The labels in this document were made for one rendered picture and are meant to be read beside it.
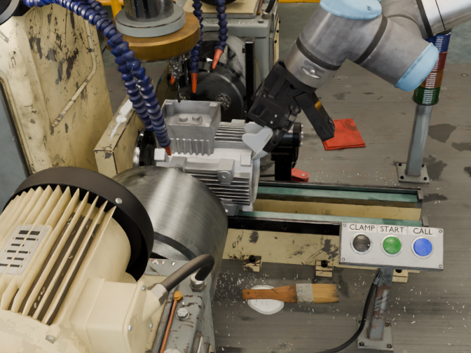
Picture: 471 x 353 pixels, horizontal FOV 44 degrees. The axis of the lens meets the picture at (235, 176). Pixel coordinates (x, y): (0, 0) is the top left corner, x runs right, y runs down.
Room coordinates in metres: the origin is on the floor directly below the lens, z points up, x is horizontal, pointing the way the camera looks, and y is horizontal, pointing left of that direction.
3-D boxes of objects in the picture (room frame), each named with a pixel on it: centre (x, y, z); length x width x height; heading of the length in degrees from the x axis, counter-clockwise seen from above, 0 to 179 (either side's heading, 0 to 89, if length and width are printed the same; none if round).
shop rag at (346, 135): (1.46, -0.32, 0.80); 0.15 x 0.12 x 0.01; 4
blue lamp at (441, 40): (1.25, -0.48, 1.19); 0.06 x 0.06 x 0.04
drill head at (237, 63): (1.37, 0.05, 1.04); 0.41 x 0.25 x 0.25; 170
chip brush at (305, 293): (0.84, -0.11, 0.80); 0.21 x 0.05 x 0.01; 88
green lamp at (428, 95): (1.25, -0.48, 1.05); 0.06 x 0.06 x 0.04
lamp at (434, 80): (1.25, -0.48, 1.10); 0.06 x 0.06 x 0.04
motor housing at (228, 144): (1.03, 0.05, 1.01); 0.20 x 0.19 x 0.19; 80
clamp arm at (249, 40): (1.15, -0.05, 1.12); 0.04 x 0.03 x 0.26; 80
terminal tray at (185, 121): (1.04, 0.09, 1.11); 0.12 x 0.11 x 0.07; 80
